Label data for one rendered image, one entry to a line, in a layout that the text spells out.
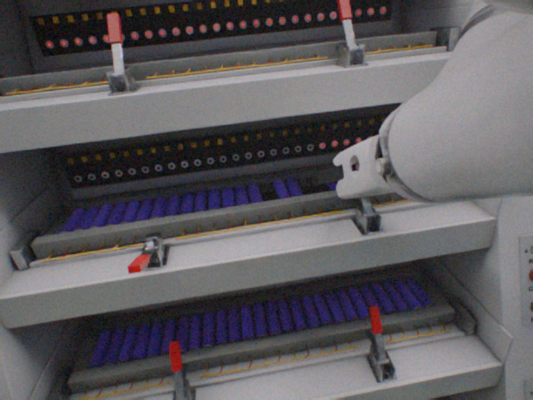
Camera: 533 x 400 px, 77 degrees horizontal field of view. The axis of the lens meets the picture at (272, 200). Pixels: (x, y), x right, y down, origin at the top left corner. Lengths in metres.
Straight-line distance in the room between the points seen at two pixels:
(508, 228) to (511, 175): 0.33
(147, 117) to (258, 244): 0.20
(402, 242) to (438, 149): 0.25
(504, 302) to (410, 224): 0.16
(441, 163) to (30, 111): 0.39
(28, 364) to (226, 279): 0.27
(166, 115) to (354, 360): 0.41
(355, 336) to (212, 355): 0.21
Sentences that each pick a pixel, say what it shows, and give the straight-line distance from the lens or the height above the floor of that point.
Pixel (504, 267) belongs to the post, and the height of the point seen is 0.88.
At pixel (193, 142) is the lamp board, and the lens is 0.54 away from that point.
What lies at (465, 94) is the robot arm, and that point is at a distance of 0.19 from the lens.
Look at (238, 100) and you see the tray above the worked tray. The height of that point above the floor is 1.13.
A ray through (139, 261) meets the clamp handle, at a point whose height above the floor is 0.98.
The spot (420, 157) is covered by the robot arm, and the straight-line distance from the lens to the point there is 0.23.
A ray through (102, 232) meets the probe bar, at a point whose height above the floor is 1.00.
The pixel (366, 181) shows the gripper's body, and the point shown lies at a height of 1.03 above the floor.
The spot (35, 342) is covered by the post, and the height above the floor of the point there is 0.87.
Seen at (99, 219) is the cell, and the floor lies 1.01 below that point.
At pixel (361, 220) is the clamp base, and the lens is 0.44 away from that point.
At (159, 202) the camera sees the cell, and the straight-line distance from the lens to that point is 0.53.
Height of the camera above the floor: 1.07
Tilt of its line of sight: 8 degrees down
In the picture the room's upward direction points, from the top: 8 degrees counter-clockwise
